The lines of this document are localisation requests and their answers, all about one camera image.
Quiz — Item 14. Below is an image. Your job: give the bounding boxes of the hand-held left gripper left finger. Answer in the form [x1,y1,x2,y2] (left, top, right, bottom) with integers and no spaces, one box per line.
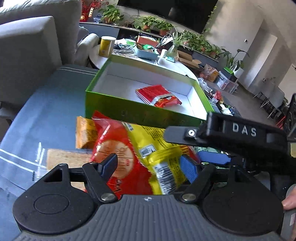
[35,153,119,203]

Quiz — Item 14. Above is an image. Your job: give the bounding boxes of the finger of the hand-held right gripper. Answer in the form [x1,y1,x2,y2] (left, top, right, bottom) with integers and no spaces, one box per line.
[198,150,232,165]
[165,126,208,146]

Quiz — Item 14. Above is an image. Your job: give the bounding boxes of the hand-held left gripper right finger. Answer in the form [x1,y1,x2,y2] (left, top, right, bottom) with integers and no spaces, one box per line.
[179,155,264,203]

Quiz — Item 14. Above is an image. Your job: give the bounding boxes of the red and yellow snack packet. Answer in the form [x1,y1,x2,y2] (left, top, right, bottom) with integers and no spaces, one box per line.
[89,111,202,195]

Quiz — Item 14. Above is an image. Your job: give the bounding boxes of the bread slice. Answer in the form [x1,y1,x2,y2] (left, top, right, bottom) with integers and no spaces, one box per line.
[32,142,93,193]

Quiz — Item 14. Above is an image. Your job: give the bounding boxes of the green cardboard box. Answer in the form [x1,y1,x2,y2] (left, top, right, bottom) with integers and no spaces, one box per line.
[85,56,216,129]

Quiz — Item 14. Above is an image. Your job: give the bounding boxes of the person's right hand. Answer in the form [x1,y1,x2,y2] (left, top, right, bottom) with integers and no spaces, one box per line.
[282,184,296,211]

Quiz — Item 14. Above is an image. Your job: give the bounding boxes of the orange cracker packet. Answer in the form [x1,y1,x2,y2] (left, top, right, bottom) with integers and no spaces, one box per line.
[75,116,97,149]

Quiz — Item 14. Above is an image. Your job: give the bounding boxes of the chair with metal legs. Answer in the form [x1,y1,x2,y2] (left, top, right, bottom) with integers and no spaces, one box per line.
[253,86,289,110]

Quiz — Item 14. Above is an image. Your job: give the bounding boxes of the red foil snack packet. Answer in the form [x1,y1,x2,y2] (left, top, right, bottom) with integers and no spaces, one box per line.
[135,85,183,108]

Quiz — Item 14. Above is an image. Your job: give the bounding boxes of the white plastic bag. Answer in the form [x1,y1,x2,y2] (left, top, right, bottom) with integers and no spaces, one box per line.
[197,77,209,91]

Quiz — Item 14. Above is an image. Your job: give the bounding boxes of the clear plastic storage box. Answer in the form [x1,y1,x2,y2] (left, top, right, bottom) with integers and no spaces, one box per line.
[216,71,239,94]

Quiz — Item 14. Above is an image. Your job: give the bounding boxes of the orange plastic bag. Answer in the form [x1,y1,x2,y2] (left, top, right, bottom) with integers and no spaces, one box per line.
[200,64,219,83]

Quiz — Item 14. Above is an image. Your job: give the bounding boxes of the peace lily in white pot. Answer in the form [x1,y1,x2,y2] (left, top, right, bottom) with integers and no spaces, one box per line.
[219,48,250,78]

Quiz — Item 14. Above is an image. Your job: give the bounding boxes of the white round table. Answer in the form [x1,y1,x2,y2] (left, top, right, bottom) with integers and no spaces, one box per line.
[89,44,200,82]

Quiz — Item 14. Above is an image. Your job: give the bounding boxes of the open brown cardboard box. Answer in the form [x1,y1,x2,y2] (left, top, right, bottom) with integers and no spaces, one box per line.
[177,50,203,69]

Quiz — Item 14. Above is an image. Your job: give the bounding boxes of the glass vase with spider plant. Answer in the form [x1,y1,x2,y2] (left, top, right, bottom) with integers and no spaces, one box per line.
[161,30,186,62]

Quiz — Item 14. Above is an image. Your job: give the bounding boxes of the light blue tray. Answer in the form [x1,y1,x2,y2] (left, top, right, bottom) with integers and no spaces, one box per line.
[134,45,160,61]

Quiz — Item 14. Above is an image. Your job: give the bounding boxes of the row of potted plants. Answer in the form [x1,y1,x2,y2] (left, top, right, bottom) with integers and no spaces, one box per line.
[182,30,223,59]

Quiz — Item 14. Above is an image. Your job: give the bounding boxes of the red flat box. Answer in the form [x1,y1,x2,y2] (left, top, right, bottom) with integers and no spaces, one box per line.
[136,35,160,48]

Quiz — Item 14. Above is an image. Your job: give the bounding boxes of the potted plant in orange pot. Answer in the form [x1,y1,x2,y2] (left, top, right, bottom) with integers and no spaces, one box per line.
[132,16,158,32]
[154,20,174,37]

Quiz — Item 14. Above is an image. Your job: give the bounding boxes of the yellow canister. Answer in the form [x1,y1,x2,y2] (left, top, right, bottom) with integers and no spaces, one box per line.
[99,36,116,58]

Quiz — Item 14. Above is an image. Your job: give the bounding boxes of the light grey cushion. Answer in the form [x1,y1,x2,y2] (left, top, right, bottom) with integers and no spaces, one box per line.
[74,26,100,68]

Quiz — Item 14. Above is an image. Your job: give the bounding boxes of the hanging vine plant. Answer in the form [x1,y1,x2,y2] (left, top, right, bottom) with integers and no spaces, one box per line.
[203,4,218,33]

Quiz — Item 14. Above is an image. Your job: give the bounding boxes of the black television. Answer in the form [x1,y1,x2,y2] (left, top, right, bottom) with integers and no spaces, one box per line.
[117,0,219,34]

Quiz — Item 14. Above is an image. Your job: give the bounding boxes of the dark long tv cabinet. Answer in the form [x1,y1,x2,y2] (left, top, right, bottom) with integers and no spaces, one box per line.
[79,22,223,66]

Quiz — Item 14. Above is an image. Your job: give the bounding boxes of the grey sofa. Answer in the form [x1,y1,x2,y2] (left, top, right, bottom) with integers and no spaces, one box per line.
[0,0,100,121]

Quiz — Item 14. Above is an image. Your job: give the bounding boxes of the bushy potted pothos plant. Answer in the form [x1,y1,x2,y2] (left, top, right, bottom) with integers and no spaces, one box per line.
[98,4,125,24]

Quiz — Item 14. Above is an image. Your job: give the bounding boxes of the red festive decoration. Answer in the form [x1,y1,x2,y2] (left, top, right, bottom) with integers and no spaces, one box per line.
[79,0,110,22]

